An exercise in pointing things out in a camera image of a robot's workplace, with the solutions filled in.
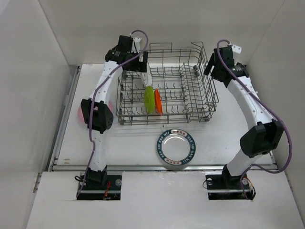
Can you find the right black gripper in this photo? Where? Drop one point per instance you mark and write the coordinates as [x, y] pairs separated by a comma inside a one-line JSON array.
[[211, 63]]

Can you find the pink plastic plate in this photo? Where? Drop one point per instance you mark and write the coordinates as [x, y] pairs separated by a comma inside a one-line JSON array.
[[80, 115]]

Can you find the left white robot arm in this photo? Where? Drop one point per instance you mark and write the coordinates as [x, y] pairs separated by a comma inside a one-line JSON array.
[[126, 56]]

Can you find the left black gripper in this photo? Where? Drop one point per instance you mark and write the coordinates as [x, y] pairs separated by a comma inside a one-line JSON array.
[[139, 66]]

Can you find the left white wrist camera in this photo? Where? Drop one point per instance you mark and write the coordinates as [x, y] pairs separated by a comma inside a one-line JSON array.
[[136, 45]]

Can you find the orange plastic plate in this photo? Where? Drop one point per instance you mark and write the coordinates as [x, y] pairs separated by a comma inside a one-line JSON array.
[[158, 102]]

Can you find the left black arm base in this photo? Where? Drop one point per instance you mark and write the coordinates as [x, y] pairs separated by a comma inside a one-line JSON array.
[[108, 189]]

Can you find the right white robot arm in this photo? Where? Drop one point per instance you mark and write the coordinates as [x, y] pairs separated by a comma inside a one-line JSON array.
[[264, 131]]

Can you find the aluminium rail across table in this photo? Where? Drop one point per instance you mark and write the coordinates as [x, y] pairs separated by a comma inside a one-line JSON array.
[[139, 168]]

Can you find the white plate with grey pattern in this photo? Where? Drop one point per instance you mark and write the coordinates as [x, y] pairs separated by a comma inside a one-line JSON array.
[[146, 77]]

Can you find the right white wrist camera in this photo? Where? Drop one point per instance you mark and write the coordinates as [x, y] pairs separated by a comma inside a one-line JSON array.
[[235, 48]]

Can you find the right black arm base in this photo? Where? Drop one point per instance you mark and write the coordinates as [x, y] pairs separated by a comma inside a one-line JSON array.
[[217, 189]]

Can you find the grey wire dish rack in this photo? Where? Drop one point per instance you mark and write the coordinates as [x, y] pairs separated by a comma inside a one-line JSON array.
[[187, 94]]

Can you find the green plastic plate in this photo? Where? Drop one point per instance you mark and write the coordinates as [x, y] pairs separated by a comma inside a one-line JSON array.
[[149, 100]]

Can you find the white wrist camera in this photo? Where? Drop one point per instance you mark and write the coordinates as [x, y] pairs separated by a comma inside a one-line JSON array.
[[235, 48], [136, 45]]

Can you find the plain white ceramic plate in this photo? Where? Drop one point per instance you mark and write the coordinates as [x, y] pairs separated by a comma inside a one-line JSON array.
[[176, 147]]

